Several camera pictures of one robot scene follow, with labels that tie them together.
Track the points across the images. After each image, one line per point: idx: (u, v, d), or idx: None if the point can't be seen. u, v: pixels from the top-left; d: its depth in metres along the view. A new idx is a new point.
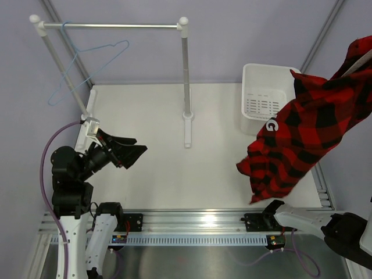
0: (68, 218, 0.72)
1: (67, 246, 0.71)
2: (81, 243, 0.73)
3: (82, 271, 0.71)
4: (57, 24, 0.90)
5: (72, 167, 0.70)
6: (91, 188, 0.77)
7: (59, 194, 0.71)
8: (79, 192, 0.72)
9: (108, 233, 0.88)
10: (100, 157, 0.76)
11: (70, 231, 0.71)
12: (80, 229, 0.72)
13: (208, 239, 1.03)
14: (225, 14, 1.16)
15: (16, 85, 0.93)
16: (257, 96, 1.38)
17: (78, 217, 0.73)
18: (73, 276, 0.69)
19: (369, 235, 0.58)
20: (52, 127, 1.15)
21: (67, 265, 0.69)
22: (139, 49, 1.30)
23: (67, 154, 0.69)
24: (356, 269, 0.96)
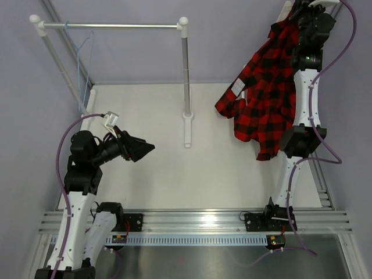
0: (76, 193, 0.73)
1: (69, 220, 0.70)
2: (82, 220, 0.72)
3: (78, 249, 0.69)
4: (57, 24, 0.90)
5: (89, 149, 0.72)
6: (100, 172, 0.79)
7: (72, 174, 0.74)
8: (89, 175, 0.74)
9: (107, 228, 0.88)
10: (113, 149, 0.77)
11: (75, 206, 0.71)
12: (85, 204, 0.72)
13: (208, 239, 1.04)
14: (225, 14, 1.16)
15: (16, 84, 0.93)
16: None
17: (85, 193, 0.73)
18: (70, 251, 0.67)
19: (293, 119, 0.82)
20: (52, 127, 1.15)
21: (65, 240, 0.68)
22: (138, 47, 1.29)
23: (85, 136, 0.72)
24: (356, 269, 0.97)
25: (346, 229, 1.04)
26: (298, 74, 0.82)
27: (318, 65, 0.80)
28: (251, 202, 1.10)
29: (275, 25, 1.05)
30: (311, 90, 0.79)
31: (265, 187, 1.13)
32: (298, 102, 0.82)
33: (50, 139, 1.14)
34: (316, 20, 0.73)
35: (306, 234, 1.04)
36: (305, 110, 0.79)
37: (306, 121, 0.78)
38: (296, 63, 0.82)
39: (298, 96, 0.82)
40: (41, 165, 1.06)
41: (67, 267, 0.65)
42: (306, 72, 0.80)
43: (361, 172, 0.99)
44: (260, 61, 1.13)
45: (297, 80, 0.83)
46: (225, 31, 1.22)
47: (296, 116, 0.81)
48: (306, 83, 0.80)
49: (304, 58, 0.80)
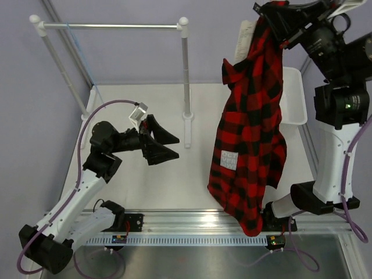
0: (90, 173, 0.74)
1: (74, 193, 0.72)
2: (84, 200, 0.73)
3: (67, 225, 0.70)
4: (57, 25, 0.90)
5: (108, 143, 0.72)
6: (118, 162, 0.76)
7: (93, 157, 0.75)
8: (108, 163, 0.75)
9: (104, 224, 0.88)
10: (134, 142, 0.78)
11: (85, 183, 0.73)
12: (93, 186, 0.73)
13: (208, 239, 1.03)
14: (225, 14, 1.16)
15: (17, 85, 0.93)
16: None
17: (99, 176, 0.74)
18: (60, 221, 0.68)
19: (319, 181, 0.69)
20: (52, 128, 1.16)
21: (61, 209, 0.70)
22: (138, 48, 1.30)
23: (104, 129, 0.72)
24: (356, 269, 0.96)
25: (347, 230, 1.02)
26: (331, 130, 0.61)
27: (361, 111, 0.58)
28: None
29: (244, 62, 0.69)
30: (347, 158, 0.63)
31: (265, 188, 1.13)
32: (328, 168, 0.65)
33: (50, 140, 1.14)
34: (368, 44, 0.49)
35: (306, 234, 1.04)
36: (335, 183, 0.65)
37: (335, 198, 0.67)
38: (330, 110, 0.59)
39: (328, 159, 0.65)
40: (40, 165, 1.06)
41: (50, 234, 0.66)
42: (341, 129, 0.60)
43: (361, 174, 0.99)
44: (242, 122, 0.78)
45: (329, 139, 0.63)
46: (225, 31, 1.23)
47: (323, 186, 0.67)
48: (341, 147, 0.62)
49: (344, 104, 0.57)
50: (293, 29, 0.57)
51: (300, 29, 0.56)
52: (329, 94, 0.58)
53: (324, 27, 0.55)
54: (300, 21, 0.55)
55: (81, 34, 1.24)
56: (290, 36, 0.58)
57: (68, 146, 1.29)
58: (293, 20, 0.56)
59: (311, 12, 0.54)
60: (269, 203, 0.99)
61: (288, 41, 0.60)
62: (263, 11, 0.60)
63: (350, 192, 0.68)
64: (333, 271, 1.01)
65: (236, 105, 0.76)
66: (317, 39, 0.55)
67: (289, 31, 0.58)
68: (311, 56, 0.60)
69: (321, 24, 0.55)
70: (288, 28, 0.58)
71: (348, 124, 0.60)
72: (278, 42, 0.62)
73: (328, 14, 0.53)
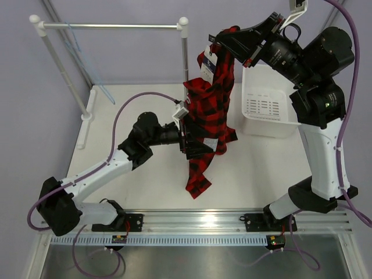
0: (122, 153, 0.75)
1: (103, 165, 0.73)
2: (110, 175, 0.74)
3: (86, 192, 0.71)
4: (57, 24, 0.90)
5: (148, 133, 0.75)
6: (150, 154, 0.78)
7: (129, 142, 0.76)
8: (140, 152, 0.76)
9: (103, 217, 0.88)
10: (172, 136, 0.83)
11: (115, 160, 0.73)
12: (122, 166, 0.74)
13: (208, 239, 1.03)
14: (225, 14, 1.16)
15: (17, 84, 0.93)
16: (257, 96, 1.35)
17: (129, 160, 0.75)
18: (82, 184, 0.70)
19: (315, 179, 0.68)
20: (52, 127, 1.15)
21: (87, 174, 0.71)
22: (139, 48, 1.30)
23: (148, 120, 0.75)
24: (357, 270, 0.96)
25: (346, 229, 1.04)
26: (317, 131, 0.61)
27: (340, 106, 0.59)
28: (251, 202, 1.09)
29: (217, 83, 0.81)
30: (339, 153, 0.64)
31: (265, 188, 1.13)
32: (322, 167, 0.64)
33: (50, 140, 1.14)
34: (325, 42, 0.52)
35: (306, 234, 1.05)
36: (333, 179, 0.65)
37: (336, 192, 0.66)
38: (313, 112, 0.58)
39: (320, 158, 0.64)
40: (40, 165, 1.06)
41: (71, 193, 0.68)
42: (326, 128, 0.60)
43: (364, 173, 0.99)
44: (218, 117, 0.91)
45: (317, 139, 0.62)
46: None
47: (322, 183, 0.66)
48: (331, 144, 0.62)
49: (324, 104, 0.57)
50: (251, 46, 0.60)
51: (258, 45, 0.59)
52: (305, 96, 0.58)
53: (278, 39, 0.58)
54: (256, 39, 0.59)
55: (81, 32, 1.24)
56: (251, 54, 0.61)
57: (69, 146, 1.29)
58: (248, 39, 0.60)
59: (262, 29, 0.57)
60: (267, 207, 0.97)
61: (251, 58, 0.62)
62: (220, 39, 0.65)
63: (347, 182, 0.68)
64: (335, 270, 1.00)
65: (213, 110, 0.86)
66: (276, 52, 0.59)
67: (249, 50, 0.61)
68: (275, 68, 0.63)
69: (276, 35, 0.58)
70: (247, 46, 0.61)
71: (332, 121, 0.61)
72: (242, 61, 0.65)
73: (279, 26, 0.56)
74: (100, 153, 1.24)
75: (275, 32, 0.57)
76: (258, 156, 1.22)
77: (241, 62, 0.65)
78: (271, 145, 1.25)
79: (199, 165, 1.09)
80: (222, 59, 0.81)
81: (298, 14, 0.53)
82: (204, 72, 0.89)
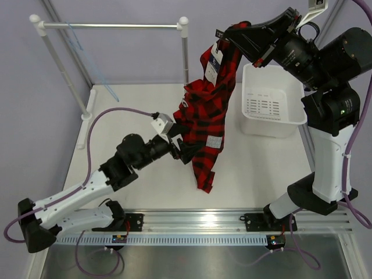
0: (100, 175, 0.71)
1: (78, 189, 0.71)
2: (86, 199, 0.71)
3: (59, 217, 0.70)
4: (57, 24, 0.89)
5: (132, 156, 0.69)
6: (135, 177, 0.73)
7: (114, 164, 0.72)
8: (124, 174, 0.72)
9: (95, 224, 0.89)
10: (163, 147, 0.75)
11: (91, 184, 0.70)
12: (99, 190, 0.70)
13: (208, 239, 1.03)
14: (225, 13, 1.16)
15: (17, 84, 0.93)
16: (257, 96, 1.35)
17: (108, 184, 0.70)
18: (53, 210, 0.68)
19: (319, 183, 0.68)
20: (52, 127, 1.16)
21: (60, 199, 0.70)
22: (139, 48, 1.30)
23: (132, 141, 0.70)
24: (356, 269, 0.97)
25: (346, 229, 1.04)
26: (328, 136, 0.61)
27: (354, 113, 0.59)
28: (251, 202, 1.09)
29: (222, 85, 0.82)
30: (346, 161, 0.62)
31: (265, 188, 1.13)
32: (328, 172, 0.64)
33: (51, 140, 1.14)
34: (346, 45, 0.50)
35: (306, 233, 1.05)
36: (337, 183, 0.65)
37: (337, 196, 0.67)
38: (327, 118, 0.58)
39: (326, 163, 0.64)
40: (40, 166, 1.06)
41: (40, 218, 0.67)
42: (339, 134, 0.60)
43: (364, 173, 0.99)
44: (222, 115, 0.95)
45: (325, 144, 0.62)
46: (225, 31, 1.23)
47: (324, 187, 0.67)
48: (340, 150, 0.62)
49: (339, 110, 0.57)
50: (263, 45, 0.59)
51: (270, 45, 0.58)
52: (319, 102, 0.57)
53: (292, 39, 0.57)
54: (269, 38, 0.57)
55: (80, 32, 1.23)
56: (263, 53, 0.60)
57: (69, 145, 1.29)
58: (260, 38, 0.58)
59: (276, 27, 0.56)
60: (267, 207, 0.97)
61: (262, 58, 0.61)
62: (229, 36, 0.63)
63: (349, 185, 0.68)
64: (335, 270, 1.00)
65: (218, 111, 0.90)
66: (290, 52, 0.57)
67: (260, 49, 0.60)
68: (287, 69, 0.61)
69: (291, 35, 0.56)
70: (258, 46, 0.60)
71: (344, 127, 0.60)
72: (252, 61, 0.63)
73: (294, 24, 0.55)
74: (100, 153, 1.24)
75: (291, 32, 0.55)
76: (259, 156, 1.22)
77: (251, 61, 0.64)
78: (271, 145, 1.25)
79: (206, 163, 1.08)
80: (229, 58, 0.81)
81: (318, 12, 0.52)
82: (208, 71, 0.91)
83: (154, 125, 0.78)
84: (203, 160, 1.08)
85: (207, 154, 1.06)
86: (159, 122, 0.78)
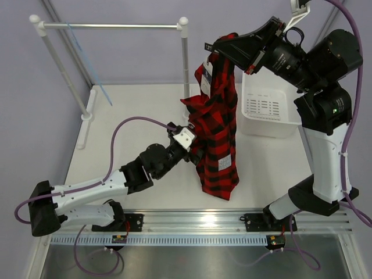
0: (120, 174, 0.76)
1: (97, 183, 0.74)
2: (102, 195, 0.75)
3: (73, 206, 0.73)
4: (56, 24, 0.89)
5: (154, 166, 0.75)
6: (150, 184, 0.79)
7: (134, 169, 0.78)
8: (140, 179, 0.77)
9: (96, 221, 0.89)
10: (179, 155, 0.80)
11: (111, 182, 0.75)
12: (117, 189, 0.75)
13: (208, 239, 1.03)
14: (225, 13, 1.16)
15: (17, 85, 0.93)
16: (257, 96, 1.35)
17: (125, 185, 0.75)
18: (71, 199, 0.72)
19: (317, 183, 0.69)
20: (52, 127, 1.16)
21: (78, 189, 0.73)
22: (138, 48, 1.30)
23: (154, 153, 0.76)
24: (357, 269, 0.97)
25: (346, 229, 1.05)
26: (323, 136, 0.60)
27: (346, 111, 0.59)
28: (251, 202, 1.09)
29: (217, 96, 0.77)
30: (343, 158, 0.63)
31: (265, 188, 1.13)
32: (326, 172, 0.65)
33: (51, 140, 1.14)
34: (332, 46, 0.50)
35: (306, 233, 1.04)
36: (336, 183, 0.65)
37: (338, 196, 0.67)
38: (320, 118, 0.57)
39: (324, 164, 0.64)
40: (40, 166, 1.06)
41: (56, 203, 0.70)
42: (333, 133, 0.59)
43: (364, 173, 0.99)
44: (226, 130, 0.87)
45: (321, 144, 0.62)
46: (225, 31, 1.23)
47: (324, 188, 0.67)
48: (336, 149, 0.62)
49: (331, 109, 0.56)
50: (253, 53, 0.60)
51: (260, 50, 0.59)
52: (311, 103, 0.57)
53: (280, 44, 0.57)
54: (257, 44, 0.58)
55: (80, 32, 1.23)
56: (253, 60, 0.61)
57: (69, 146, 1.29)
58: (249, 45, 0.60)
59: (263, 34, 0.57)
60: (267, 208, 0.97)
61: (253, 64, 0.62)
62: (218, 47, 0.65)
63: (349, 185, 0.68)
64: (335, 270, 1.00)
65: (221, 126, 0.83)
66: (279, 56, 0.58)
67: (250, 56, 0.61)
68: (279, 73, 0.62)
69: (279, 40, 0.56)
70: (248, 53, 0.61)
71: (339, 126, 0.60)
72: (243, 68, 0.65)
73: (281, 29, 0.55)
74: (100, 153, 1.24)
75: (279, 35, 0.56)
76: (259, 156, 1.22)
77: (243, 68, 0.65)
78: (271, 145, 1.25)
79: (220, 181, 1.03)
80: (220, 69, 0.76)
81: (302, 16, 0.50)
82: (204, 83, 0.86)
83: (179, 138, 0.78)
84: (218, 182, 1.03)
85: (220, 175, 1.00)
86: (185, 138, 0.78)
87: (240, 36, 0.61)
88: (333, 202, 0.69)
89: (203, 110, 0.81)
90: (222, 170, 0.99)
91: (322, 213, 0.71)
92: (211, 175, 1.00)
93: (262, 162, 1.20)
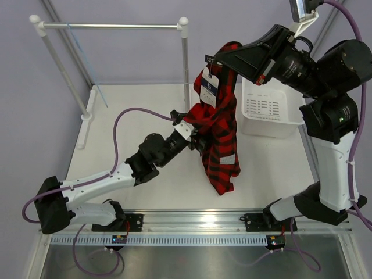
0: (124, 165, 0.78)
1: (106, 176, 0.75)
2: (111, 186, 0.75)
3: (82, 200, 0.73)
4: (56, 24, 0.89)
5: (156, 154, 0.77)
6: (155, 174, 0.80)
7: (137, 160, 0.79)
8: (145, 170, 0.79)
9: (99, 218, 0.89)
10: (182, 143, 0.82)
11: (118, 174, 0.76)
12: (125, 180, 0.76)
13: (208, 239, 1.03)
14: (225, 13, 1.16)
15: (17, 85, 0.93)
16: (257, 96, 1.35)
17: (133, 176, 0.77)
18: (81, 192, 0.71)
19: (324, 190, 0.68)
20: (52, 127, 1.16)
21: (87, 182, 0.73)
22: (138, 48, 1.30)
23: (154, 142, 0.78)
24: (357, 269, 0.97)
25: (346, 229, 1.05)
26: (330, 145, 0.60)
27: (353, 120, 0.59)
28: (252, 202, 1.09)
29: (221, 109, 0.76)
30: (351, 167, 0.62)
31: (265, 188, 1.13)
32: (333, 181, 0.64)
33: (51, 140, 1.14)
34: (346, 57, 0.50)
35: (306, 233, 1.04)
36: (344, 192, 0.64)
37: (346, 205, 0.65)
38: (328, 127, 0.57)
39: (331, 172, 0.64)
40: (40, 166, 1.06)
41: (67, 197, 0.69)
42: (340, 142, 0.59)
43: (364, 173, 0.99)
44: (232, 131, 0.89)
45: (328, 153, 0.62)
46: (225, 31, 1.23)
47: (331, 196, 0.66)
48: (343, 158, 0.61)
49: (337, 118, 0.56)
50: (262, 64, 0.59)
51: (270, 59, 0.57)
52: (318, 112, 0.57)
53: (291, 53, 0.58)
54: (265, 53, 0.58)
55: (79, 32, 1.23)
56: (263, 70, 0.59)
57: (69, 146, 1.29)
58: (257, 56, 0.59)
59: (272, 42, 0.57)
60: (268, 208, 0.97)
61: (264, 74, 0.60)
62: (221, 59, 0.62)
63: (358, 193, 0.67)
64: (335, 270, 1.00)
65: (226, 131, 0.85)
66: (290, 64, 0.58)
67: (259, 67, 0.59)
68: (287, 81, 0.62)
69: (290, 47, 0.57)
70: (256, 63, 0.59)
71: (344, 135, 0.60)
72: (253, 80, 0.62)
73: (292, 36, 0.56)
74: (100, 153, 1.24)
75: (292, 42, 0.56)
76: (260, 156, 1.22)
77: (253, 81, 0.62)
78: (272, 145, 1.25)
79: (221, 176, 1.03)
80: (223, 81, 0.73)
81: (311, 21, 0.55)
82: (204, 95, 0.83)
83: (180, 129, 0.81)
84: (218, 173, 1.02)
85: (220, 167, 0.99)
86: (185, 128, 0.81)
87: (244, 47, 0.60)
88: (341, 211, 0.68)
89: (210, 122, 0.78)
90: (224, 167, 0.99)
91: (329, 221, 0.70)
92: (212, 168, 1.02)
93: (262, 162, 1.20)
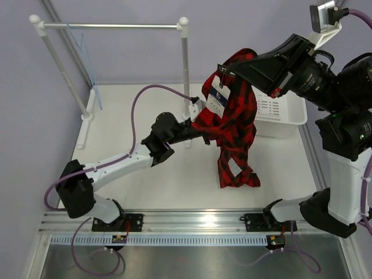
0: (141, 147, 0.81)
1: (125, 157, 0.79)
2: (130, 167, 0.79)
3: (104, 181, 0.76)
4: (56, 24, 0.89)
5: (167, 134, 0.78)
6: (170, 153, 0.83)
7: (151, 140, 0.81)
8: (158, 150, 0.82)
9: (110, 211, 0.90)
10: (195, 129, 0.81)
11: (136, 154, 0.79)
12: (143, 160, 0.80)
13: (208, 239, 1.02)
14: (225, 13, 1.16)
15: (17, 85, 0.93)
16: (257, 96, 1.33)
17: (151, 156, 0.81)
18: (104, 172, 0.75)
19: (333, 201, 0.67)
20: (52, 128, 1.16)
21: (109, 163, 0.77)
22: (138, 48, 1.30)
23: (166, 121, 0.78)
24: (357, 269, 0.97)
25: None
26: (347, 161, 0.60)
27: None
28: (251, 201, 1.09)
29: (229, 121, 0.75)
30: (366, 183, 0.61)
31: (265, 188, 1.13)
32: (348, 196, 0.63)
33: (51, 140, 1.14)
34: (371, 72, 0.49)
35: (306, 233, 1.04)
36: (356, 206, 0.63)
37: (356, 218, 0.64)
38: (347, 144, 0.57)
39: (345, 188, 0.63)
40: (40, 166, 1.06)
41: (92, 178, 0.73)
42: (357, 158, 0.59)
43: None
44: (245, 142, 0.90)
45: (344, 168, 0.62)
46: (225, 31, 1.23)
47: (342, 208, 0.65)
48: (358, 174, 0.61)
49: (358, 135, 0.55)
50: (278, 75, 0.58)
51: (288, 72, 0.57)
52: (337, 128, 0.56)
53: (311, 65, 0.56)
54: (282, 66, 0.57)
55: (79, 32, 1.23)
56: (280, 82, 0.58)
57: (69, 145, 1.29)
58: (272, 67, 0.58)
59: (289, 54, 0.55)
60: (268, 208, 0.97)
61: (279, 87, 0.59)
62: (235, 69, 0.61)
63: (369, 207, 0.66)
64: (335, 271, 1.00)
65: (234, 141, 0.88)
66: (308, 77, 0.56)
67: (275, 79, 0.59)
68: (305, 95, 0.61)
69: (310, 60, 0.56)
70: (272, 75, 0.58)
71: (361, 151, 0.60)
72: (268, 92, 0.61)
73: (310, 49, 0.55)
74: (100, 153, 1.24)
75: (313, 54, 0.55)
76: (260, 156, 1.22)
77: (268, 93, 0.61)
78: (272, 145, 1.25)
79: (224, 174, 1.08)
80: (236, 93, 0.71)
81: (332, 33, 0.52)
82: (211, 102, 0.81)
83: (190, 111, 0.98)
84: (222, 170, 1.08)
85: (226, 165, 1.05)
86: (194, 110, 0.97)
87: (258, 58, 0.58)
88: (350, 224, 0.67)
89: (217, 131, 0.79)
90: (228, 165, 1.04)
91: (335, 232, 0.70)
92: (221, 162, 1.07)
93: (262, 161, 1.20)
